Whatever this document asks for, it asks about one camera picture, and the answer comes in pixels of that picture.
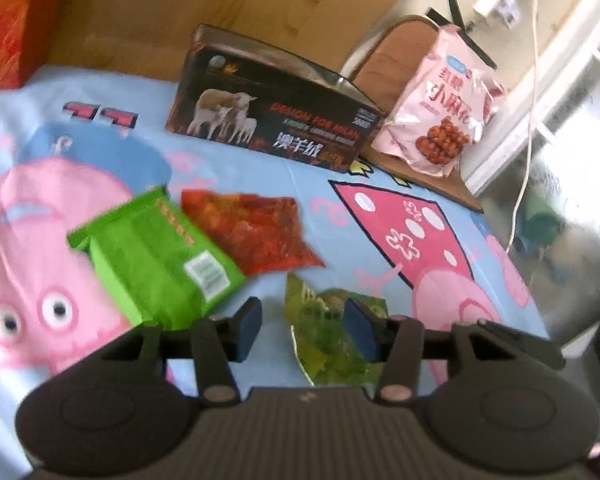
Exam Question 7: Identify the black box with sheep print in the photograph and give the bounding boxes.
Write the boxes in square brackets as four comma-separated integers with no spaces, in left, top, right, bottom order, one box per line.
[165,24,386,175]

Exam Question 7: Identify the large pink snack bag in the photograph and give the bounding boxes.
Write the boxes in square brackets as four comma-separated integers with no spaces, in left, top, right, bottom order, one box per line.
[370,24,506,178]

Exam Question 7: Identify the red cushion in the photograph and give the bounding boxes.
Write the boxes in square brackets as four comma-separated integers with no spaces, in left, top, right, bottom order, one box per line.
[0,0,73,91]

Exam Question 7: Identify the white charger plug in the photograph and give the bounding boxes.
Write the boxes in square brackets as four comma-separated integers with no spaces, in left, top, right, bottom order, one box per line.
[472,0,521,28]

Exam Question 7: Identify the red snack packet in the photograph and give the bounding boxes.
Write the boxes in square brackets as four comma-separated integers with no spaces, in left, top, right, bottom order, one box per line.
[180,189,327,277]

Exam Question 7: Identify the green object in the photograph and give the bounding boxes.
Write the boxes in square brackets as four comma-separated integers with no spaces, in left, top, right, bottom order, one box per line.
[522,195,563,248]

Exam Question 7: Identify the black stand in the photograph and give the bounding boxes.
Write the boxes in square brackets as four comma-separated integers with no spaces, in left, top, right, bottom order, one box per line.
[426,0,556,68]

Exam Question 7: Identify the white window frame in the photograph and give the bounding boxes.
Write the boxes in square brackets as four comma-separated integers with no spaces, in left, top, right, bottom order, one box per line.
[460,0,600,196]

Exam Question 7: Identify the printed blanket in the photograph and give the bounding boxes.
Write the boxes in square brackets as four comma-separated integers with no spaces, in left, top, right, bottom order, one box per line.
[0,62,551,461]

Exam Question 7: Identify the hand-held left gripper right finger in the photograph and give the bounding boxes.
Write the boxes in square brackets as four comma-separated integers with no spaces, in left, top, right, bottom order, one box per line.
[344,297,566,404]

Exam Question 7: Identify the white cable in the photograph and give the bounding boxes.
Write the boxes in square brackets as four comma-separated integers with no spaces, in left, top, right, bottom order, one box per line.
[505,0,541,253]

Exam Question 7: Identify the wooden chair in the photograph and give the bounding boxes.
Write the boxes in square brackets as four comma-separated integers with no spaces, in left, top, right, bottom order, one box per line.
[347,15,483,213]

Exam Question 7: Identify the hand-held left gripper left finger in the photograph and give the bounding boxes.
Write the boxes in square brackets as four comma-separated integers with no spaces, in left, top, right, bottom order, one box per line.
[97,297,263,408]

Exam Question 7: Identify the dark green snack packet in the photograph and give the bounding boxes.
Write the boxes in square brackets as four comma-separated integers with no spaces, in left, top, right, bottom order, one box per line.
[284,272,392,388]

